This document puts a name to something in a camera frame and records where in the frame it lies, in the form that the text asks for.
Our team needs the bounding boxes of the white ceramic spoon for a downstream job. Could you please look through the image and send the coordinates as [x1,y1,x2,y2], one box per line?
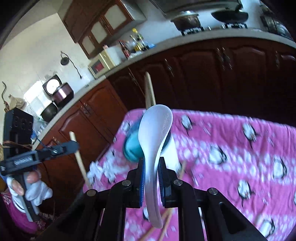
[138,104,173,228]

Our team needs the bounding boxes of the left hand white glove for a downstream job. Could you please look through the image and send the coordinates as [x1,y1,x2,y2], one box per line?
[6,170,53,213]

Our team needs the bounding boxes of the white floral cup teal inside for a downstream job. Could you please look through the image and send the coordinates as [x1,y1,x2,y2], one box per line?
[122,116,182,174]

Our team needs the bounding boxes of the crumpled white tissue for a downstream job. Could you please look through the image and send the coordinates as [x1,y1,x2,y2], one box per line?
[87,162,116,184]

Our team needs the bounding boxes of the black pot on counter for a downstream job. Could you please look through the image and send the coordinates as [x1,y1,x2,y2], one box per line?
[41,102,58,123]

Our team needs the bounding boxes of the rice cooker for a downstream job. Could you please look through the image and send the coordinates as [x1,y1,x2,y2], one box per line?
[43,74,74,109]

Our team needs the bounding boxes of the pink penguin towel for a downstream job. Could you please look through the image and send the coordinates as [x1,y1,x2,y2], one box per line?
[92,109,295,240]

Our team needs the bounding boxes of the white microwave oven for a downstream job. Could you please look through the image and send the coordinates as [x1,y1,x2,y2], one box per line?
[88,49,116,78]

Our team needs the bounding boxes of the dark sauce bottle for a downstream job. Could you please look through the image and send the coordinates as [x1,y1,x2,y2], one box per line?
[119,41,130,59]

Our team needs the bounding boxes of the yellow cap oil bottle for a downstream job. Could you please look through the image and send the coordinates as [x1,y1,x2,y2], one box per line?
[132,28,145,51]

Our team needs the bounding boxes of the dark wooden base cabinets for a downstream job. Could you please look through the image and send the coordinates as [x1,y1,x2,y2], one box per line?
[32,38,296,209]

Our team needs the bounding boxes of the metal pot with lid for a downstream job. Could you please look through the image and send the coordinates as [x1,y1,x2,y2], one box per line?
[171,11,201,31]

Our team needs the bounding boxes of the black wok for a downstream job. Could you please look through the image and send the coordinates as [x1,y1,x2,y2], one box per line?
[211,4,249,24]

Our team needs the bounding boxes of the wooden wall cabinet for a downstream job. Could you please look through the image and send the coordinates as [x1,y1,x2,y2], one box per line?
[61,0,147,59]

